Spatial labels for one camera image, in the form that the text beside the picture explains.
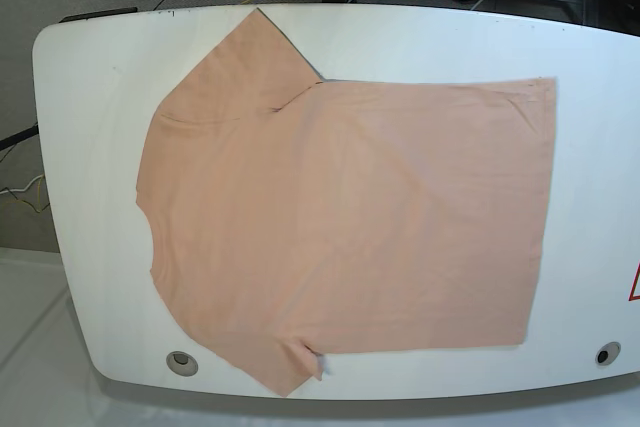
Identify peach T-shirt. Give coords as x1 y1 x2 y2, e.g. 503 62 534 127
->
136 11 556 396

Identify left table grommet hole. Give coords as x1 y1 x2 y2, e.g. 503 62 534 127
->
166 351 198 377

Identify table grommet hole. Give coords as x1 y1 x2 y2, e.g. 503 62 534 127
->
595 342 621 366
166 351 198 377

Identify black bar at left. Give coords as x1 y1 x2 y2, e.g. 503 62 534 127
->
0 124 39 151

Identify red triangle sticker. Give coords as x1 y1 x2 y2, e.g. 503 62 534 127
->
628 265 640 301

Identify right table grommet hole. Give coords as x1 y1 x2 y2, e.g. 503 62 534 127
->
595 342 621 366

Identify yellow cable on floor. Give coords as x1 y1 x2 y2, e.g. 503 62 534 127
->
0 177 47 216

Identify white cable on floor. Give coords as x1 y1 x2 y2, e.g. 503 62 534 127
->
0 174 46 198

